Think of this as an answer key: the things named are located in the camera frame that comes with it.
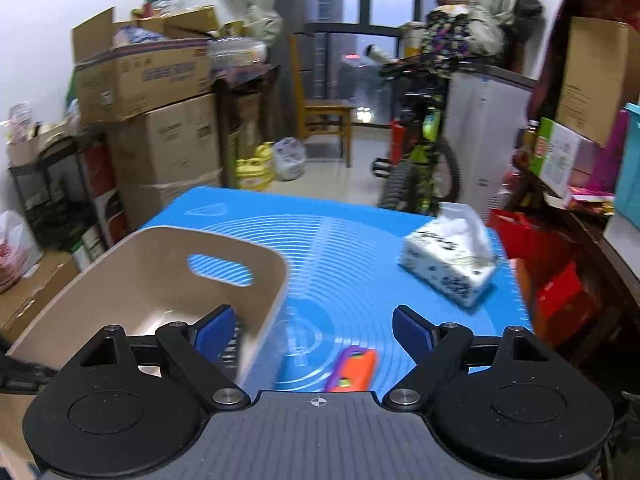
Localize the tall brown cardboard box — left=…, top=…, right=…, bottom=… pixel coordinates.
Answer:
left=555, top=16, right=640, bottom=148

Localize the floral printed cloth bag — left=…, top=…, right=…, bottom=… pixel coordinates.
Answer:
left=425, top=5, right=503, bottom=76

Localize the white cabinet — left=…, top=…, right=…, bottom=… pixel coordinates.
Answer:
left=446, top=70, right=536, bottom=221

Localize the flat brown cardboard box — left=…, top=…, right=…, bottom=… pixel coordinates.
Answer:
left=0, top=250, right=81, bottom=343

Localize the orange purple utility knife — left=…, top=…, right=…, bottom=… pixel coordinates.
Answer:
left=325, top=345, right=377, bottom=392

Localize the white knotted plastic bag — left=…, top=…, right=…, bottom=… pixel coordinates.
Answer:
left=272, top=137, right=307, bottom=182

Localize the white printed tissue box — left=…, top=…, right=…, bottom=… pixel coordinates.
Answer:
left=398, top=201, right=497, bottom=308

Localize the red carton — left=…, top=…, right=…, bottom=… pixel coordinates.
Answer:
left=535, top=262, right=596, bottom=333

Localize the beige plastic storage bin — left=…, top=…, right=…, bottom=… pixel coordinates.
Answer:
left=7, top=226, right=290, bottom=386

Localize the red paper bag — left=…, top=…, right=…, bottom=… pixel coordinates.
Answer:
left=487, top=208, right=546, bottom=261

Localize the teal box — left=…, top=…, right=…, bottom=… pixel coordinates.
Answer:
left=612, top=102, right=640, bottom=231

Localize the dark wooden shelf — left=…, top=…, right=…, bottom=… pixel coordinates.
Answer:
left=510, top=155, right=640, bottom=311

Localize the white red plastic bag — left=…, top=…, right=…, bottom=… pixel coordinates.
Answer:
left=0, top=210, right=43, bottom=293

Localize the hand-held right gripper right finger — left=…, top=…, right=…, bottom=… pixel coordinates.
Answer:
left=382, top=305, right=566, bottom=409

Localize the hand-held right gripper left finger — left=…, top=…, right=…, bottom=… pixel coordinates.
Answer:
left=60, top=304, right=251, bottom=411

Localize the red green white box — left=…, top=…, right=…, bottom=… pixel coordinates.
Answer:
left=82, top=142, right=128, bottom=248

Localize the clear plastic bag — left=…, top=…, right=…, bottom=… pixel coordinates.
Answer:
left=207, top=37, right=268, bottom=68

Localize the green black bicycle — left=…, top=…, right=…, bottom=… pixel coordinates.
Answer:
left=365, top=45, right=461, bottom=216

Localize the open printed cardboard box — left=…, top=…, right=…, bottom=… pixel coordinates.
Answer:
left=71, top=7, right=213, bottom=123

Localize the yellow oil jug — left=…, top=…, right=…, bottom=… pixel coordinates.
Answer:
left=235, top=142, right=276, bottom=191

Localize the wooden chair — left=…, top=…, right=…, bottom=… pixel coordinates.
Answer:
left=290, top=35, right=356, bottom=168

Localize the black metal rack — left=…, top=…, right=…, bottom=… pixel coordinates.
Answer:
left=7, top=132, right=121, bottom=256

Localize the pink box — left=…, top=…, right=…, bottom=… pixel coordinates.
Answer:
left=570, top=110, right=628, bottom=193

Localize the blue silicone mat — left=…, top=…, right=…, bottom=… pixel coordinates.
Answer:
left=165, top=186, right=533, bottom=393

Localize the large brown cardboard box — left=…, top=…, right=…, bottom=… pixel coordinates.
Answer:
left=107, top=92, right=223, bottom=231

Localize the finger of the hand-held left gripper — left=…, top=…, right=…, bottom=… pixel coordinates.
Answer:
left=0, top=335, right=61, bottom=395

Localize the small open cardboard box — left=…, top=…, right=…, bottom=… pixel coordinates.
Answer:
left=132, top=5, right=221, bottom=41

